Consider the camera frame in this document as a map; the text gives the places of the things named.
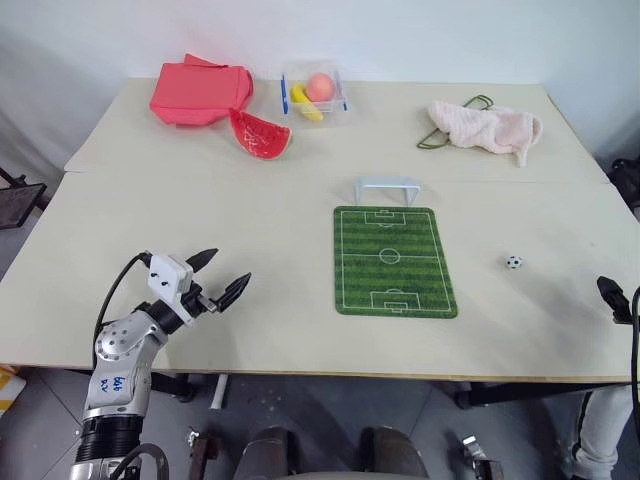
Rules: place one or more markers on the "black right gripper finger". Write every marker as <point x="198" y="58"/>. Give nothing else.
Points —
<point x="614" y="299"/>

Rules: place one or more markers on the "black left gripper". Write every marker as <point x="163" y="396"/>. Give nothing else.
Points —
<point x="197" y="299"/>

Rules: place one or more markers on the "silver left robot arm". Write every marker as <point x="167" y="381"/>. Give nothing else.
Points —
<point x="120" y="345"/>

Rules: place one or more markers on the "miniature soccer ball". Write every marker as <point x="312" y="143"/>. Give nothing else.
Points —
<point x="513" y="262"/>

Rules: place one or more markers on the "green soccer field mat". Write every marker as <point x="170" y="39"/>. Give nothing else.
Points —
<point x="395" y="262"/>

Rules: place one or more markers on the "small white goal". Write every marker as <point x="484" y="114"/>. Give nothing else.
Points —
<point x="386" y="186"/>

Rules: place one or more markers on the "black office chair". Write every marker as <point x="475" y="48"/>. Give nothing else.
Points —
<point x="627" y="187"/>

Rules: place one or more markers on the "person's grey trouser leg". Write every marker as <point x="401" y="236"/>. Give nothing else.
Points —
<point x="597" y="435"/>

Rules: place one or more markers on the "red watermelon slice toy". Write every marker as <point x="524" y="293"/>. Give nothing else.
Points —
<point x="257" y="135"/>

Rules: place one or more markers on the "red folded paper bag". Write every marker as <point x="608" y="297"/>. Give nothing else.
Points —
<point x="197" y="94"/>

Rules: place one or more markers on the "dark rounded shape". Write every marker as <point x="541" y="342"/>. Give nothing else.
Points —
<point x="275" y="452"/>
<point x="395" y="452"/>

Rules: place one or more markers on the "yellow banana toy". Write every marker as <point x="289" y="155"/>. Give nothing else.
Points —
<point x="306" y="104"/>

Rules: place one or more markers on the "clear plastic box blue corners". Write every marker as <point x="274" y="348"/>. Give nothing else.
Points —
<point x="314" y="95"/>

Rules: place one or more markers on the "pink fluffy towel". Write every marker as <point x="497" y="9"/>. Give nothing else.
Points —
<point x="487" y="127"/>

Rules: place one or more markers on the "pink peach toy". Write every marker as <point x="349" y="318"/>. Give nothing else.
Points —
<point x="319" y="85"/>

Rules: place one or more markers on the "black metal stand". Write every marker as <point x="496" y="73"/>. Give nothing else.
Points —
<point x="17" y="197"/>

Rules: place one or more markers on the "yellow cardboard box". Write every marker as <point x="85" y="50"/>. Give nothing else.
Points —
<point x="10" y="390"/>

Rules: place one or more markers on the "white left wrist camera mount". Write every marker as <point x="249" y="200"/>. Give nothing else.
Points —
<point x="167" y="277"/>

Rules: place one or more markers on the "black table frame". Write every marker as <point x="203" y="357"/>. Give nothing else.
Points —
<point x="505" y="393"/>

